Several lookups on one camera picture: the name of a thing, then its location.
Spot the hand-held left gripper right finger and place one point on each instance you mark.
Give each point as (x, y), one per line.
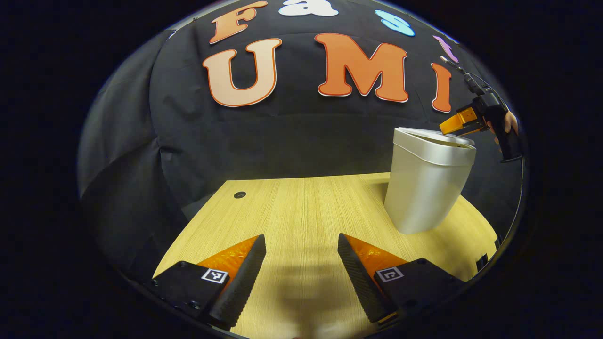
(360, 280)

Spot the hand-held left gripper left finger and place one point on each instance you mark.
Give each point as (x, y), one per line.
(238, 287)

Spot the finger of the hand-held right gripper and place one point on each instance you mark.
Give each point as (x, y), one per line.
(459, 120)

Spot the wooden desktop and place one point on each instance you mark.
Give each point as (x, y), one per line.
(301, 221)

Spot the white desktop garbage bin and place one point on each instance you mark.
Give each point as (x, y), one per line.
(424, 188)

